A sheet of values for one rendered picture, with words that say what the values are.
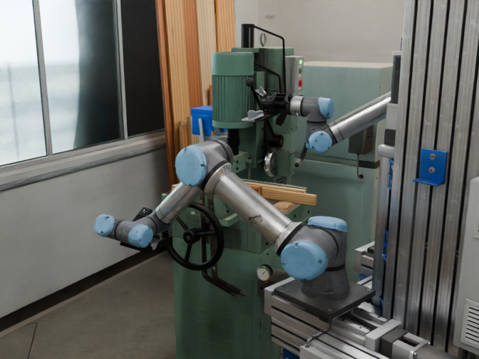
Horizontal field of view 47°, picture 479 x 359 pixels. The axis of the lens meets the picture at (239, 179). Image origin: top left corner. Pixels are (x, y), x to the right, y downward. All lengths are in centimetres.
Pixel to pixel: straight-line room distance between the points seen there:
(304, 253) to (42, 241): 211
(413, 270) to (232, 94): 103
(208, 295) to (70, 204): 127
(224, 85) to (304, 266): 100
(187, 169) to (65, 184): 184
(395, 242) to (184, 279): 113
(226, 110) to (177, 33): 161
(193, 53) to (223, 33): 37
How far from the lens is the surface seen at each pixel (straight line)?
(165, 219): 193
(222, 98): 229
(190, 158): 160
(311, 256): 150
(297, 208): 226
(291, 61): 253
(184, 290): 255
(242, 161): 241
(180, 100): 382
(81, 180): 346
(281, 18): 485
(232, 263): 235
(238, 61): 226
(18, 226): 323
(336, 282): 168
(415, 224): 165
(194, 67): 401
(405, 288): 173
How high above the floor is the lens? 158
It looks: 15 degrees down
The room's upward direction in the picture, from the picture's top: straight up
